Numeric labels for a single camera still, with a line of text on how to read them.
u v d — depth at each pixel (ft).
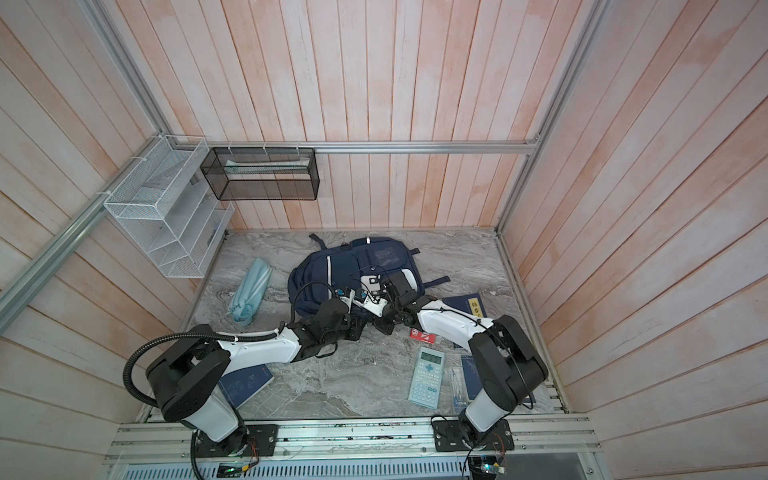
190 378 1.46
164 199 2.30
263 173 3.39
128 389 1.43
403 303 2.29
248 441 2.35
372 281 3.22
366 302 2.55
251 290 3.13
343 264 3.41
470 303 3.21
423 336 2.99
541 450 2.43
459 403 2.57
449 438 2.40
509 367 1.49
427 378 2.69
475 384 2.68
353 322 2.34
